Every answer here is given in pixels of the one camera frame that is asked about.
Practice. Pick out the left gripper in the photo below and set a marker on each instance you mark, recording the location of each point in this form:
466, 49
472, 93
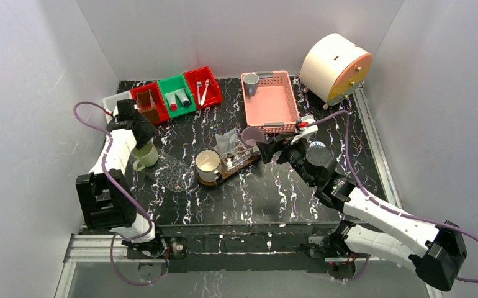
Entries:
143, 134

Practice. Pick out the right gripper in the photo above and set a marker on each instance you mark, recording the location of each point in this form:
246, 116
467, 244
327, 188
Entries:
280, 147

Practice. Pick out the beige toothbrush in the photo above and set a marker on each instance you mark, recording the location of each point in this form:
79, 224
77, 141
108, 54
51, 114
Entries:
253, 151

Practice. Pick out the purple mug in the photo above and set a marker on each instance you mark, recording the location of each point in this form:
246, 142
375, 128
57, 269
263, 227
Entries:
251, 135

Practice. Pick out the green mug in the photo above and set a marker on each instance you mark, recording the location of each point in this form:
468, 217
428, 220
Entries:
145, 157

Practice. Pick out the clear textured square holder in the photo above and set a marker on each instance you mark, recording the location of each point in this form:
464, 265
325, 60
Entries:
233, 162

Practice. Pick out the black cap toothpaste tube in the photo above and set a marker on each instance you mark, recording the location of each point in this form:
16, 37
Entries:
231, 139

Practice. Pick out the orange cap toothpaste tube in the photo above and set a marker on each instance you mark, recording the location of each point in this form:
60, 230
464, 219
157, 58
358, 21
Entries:
223, 143

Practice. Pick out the white ribbed mug black rim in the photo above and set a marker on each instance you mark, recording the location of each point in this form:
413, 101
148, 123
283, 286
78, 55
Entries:
208, 166

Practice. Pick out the grey mug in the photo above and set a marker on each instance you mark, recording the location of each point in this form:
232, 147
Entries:
250, 84

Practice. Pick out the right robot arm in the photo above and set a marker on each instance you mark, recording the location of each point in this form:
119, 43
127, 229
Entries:
434, 251

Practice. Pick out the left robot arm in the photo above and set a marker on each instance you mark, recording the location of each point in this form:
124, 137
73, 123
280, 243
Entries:
103, 192

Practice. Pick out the brown oval wooden tray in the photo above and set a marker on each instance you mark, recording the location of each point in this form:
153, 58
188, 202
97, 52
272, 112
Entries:
227, 173

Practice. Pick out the pink cap toothpaste tube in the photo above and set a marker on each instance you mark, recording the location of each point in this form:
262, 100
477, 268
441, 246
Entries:
171, 100

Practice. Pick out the blue cap toothpaste tube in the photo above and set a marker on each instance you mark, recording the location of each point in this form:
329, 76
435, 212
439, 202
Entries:
183, 97

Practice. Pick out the white toothbrush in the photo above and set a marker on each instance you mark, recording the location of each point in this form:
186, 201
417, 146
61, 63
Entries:
204, 91
200, 95

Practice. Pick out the left red plastic bin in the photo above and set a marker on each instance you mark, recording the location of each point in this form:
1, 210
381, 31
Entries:
158, 99

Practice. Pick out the red plastic bin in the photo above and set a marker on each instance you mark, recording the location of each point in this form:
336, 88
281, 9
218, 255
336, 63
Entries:
214, 95
158, 99

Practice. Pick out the brown wooden holder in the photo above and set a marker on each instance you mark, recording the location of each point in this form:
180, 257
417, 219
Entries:
147, 106

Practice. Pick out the pink perforated basket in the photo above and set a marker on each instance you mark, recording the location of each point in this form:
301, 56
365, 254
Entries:
273, 108

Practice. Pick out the white plastic bin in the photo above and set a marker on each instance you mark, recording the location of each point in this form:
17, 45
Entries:
110, 102

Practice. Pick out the green plastic bin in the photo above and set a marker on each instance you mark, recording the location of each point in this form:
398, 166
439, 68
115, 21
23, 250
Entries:
171, 85

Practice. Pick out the right red plastic bin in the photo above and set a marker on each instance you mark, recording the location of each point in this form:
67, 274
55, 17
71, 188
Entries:
214, 95

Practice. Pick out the white cylindrical appliance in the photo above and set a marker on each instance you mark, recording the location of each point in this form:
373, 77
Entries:
333, 68

